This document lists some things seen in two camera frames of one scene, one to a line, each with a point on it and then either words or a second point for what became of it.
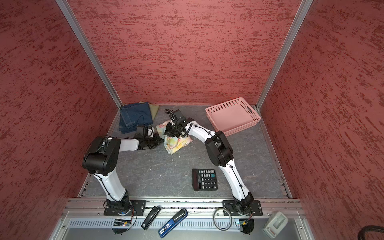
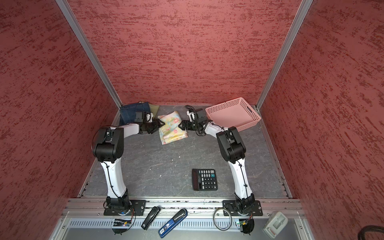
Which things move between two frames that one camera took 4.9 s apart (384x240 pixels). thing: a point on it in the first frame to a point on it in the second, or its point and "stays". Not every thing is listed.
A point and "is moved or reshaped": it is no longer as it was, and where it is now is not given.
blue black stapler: (170, 228) stays
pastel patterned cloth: (172, 144) is moved or reshaped
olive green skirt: (154, 109) stays
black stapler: (150, 217) stays
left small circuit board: (119, 222) stays
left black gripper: (157, 141) to (157, 125)
